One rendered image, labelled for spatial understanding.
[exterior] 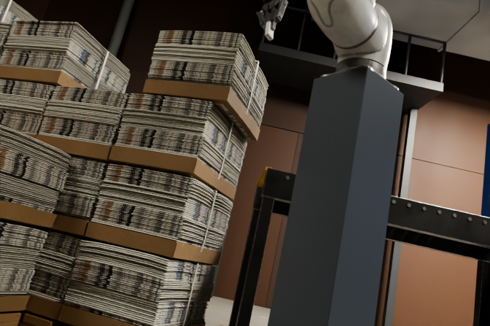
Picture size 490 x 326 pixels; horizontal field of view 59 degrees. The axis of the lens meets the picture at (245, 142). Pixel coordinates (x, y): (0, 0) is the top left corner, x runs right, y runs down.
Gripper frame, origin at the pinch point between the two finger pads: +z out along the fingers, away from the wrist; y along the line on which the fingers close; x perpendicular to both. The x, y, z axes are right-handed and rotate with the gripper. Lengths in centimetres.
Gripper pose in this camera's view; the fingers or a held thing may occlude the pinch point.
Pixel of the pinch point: (269, 30)
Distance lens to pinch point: 157.0
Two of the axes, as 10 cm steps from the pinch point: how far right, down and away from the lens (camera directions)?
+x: 5.9, 5.3, 6.1
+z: -1.0, 8.0, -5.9
